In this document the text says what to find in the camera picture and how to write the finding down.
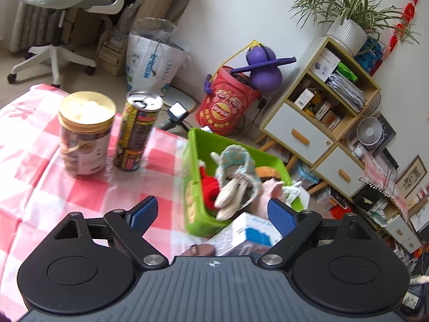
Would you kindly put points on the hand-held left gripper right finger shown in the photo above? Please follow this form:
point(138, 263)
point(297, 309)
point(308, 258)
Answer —
point(281, 216)

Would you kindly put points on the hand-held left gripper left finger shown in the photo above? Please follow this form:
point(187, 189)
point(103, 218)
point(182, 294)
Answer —
point(144, 213)

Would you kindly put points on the white soft cloth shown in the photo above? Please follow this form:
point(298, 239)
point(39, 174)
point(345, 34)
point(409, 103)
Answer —
point(295, 191)

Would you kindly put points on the blue and white milk carton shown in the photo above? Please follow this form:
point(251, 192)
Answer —
point(241, 233)

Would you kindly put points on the hamburger plush toy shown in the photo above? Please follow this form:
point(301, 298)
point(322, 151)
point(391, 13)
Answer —
point(268, 171)

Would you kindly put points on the pink bunny doll blue dress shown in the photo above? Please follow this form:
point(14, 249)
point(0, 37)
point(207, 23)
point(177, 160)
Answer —
point(234, 164)

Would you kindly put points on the red and white plush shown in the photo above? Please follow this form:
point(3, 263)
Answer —
point(209, 187)

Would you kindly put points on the green plastic box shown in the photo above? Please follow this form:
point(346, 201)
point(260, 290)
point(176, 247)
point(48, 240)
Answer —
point(194, 161)

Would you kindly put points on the clear storage box blue lid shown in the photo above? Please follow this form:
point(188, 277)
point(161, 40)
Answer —
point(305, 174)

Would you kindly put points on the brown striped object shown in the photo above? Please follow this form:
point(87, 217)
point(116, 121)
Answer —
point(199, 251)

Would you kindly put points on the tall printed can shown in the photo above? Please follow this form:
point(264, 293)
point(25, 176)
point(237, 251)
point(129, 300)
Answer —
point(134, 134)

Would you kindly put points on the wooden cabinet white drawers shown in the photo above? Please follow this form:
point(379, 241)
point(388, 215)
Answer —
point(301, 134)

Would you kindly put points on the gold lid jar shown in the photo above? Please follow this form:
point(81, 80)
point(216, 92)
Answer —
point(85, 134)

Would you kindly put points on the pink lace cloth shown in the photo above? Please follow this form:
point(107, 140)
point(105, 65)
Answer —
point(382, 177)

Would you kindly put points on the red checkered tablecloth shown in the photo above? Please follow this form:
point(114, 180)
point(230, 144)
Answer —
point(33, 181)

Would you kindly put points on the white round board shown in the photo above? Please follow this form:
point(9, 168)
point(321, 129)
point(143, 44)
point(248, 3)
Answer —
point(182, 97)

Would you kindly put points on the white desk fan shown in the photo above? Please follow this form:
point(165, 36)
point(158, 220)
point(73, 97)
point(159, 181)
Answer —
point(368, 130)

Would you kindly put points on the red printed bucket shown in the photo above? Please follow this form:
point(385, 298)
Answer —
point(224, 107)

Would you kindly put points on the small white side cabinet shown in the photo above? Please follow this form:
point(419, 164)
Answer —
point(404, 234)

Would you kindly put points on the framed picture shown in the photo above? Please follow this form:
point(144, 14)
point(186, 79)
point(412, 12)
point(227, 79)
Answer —
point(412, 177)

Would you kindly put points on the purple bouncing ball toy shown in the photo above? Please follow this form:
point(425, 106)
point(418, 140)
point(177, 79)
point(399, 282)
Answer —
point(264, 77)

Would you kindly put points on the white paper bag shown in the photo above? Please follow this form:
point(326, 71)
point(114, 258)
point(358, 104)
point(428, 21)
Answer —
point(147, 63)

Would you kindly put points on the blue plastic toy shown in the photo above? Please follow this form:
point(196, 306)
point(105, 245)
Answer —
point(370, 53)

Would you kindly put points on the potted spider plant white pot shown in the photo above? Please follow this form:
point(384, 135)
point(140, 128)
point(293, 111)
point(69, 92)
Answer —
point(347, 33)

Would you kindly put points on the grey curtain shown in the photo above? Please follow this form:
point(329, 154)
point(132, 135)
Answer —
point(33, 23)

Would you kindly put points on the red hanging decoration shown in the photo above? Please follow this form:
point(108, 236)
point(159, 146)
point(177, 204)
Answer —
point(409, 10)

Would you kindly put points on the black action camera on tripod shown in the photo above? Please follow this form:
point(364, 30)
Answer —
point(176, 111)

